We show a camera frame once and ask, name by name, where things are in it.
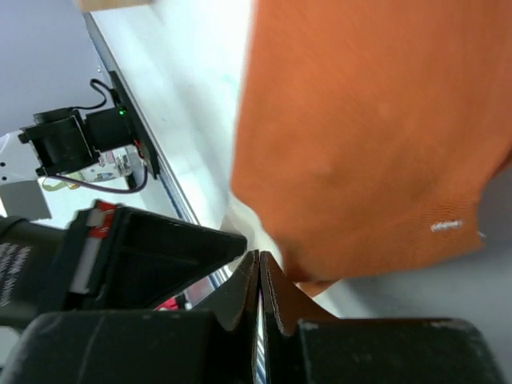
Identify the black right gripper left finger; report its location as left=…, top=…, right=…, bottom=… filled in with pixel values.
left=1, top=252, right=259, bottom=383

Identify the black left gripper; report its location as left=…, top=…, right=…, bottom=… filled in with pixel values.
left=55, top=202, right=247, bottom=310

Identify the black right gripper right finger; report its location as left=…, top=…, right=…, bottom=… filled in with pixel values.
left=259, top=251, right=506, bottom=384

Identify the orange and cream underwear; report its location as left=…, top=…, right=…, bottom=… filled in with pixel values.
left=231, top=1, right=511, bottom=296

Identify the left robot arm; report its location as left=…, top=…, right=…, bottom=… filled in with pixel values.
left=1, top=107, right=247, bottom=328

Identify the wooden compartment tray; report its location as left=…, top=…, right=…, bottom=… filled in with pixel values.
left=74, top=0, right=155, bottom=12

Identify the aluminium mounting rail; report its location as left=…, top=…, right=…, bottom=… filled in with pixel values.
left=83, top=12, right=200, bottom=225

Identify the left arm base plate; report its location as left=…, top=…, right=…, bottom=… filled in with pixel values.
left=108, top=70, right=160, bottom=179

